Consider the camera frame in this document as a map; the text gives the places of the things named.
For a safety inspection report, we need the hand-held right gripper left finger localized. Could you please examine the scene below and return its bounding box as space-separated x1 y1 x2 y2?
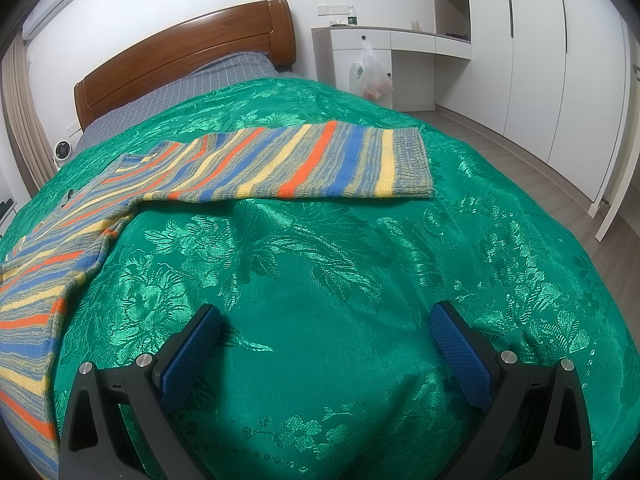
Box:
59 304 223 480

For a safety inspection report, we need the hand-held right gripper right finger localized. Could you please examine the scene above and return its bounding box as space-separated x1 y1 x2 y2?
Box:
430 301 596 480

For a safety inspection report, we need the striped knit sweater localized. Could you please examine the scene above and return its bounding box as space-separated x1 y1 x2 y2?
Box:
0 121 436 480

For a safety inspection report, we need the green floral blanket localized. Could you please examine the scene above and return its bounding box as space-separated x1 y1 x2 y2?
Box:
0 74 640 480

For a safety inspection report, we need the small white fan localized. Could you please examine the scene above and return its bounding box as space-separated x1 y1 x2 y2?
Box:
50 141 76 166

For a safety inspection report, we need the grey checked pillow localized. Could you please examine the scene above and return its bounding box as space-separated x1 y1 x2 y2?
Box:
82 52 301 148

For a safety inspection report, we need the beige curtain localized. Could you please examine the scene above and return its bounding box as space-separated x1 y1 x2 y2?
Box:
0 35 56 196

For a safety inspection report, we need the white plastic bag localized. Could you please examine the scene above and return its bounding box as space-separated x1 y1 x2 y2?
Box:
347 37 393 101

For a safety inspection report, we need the white wardrobe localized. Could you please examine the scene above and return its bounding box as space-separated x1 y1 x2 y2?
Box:
432 0 631 206

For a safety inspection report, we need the wooden bed headboard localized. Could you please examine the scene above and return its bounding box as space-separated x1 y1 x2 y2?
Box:
74 0 297 131

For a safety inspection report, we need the white built-in desk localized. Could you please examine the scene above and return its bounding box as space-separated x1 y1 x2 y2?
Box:
311 25 472 111

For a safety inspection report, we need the white air conditioner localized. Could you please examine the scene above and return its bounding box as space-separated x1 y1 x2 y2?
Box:
21 0 90 41

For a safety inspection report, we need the white furniture frame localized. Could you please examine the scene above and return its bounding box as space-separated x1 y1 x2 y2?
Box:
595 15 636 241

